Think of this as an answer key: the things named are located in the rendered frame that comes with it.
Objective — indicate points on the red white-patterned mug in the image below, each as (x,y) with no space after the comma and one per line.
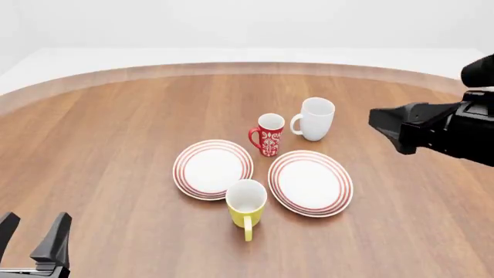
(270,139)

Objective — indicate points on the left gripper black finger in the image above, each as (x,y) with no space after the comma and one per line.
(54,243)
(8,226)

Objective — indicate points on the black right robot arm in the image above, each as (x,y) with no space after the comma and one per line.
(480,71)

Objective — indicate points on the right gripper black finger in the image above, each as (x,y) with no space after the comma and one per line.
(409,116)
(407,140)

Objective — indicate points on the white plate with red rings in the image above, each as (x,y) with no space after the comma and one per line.
(212,171)
(310,184)

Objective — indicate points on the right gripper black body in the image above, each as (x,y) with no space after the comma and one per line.
(463,136)

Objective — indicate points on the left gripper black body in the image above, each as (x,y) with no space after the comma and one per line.
(46,272)

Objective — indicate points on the yellow and white mug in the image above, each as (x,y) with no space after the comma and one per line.
(247,204)

